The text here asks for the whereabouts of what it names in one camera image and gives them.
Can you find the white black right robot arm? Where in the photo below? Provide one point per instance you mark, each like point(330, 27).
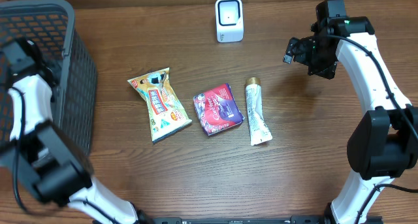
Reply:
point(384, 144)

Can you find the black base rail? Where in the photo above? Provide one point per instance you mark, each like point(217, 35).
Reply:
point(282, 220)

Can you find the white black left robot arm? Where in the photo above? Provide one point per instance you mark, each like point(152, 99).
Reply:
point(40, 156)

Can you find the grey plastic mesh basket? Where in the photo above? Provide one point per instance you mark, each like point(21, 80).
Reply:
point(51, 25)

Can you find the white tube with gold cap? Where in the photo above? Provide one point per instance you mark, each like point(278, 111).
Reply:
point(258, 130)

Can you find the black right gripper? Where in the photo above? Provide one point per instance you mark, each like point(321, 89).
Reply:
point(327, 69)

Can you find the red purple Carefree pad pack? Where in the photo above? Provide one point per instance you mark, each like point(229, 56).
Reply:
point(217, 110)

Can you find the yellow snack bag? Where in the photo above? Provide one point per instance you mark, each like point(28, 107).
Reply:
point(166, 113)

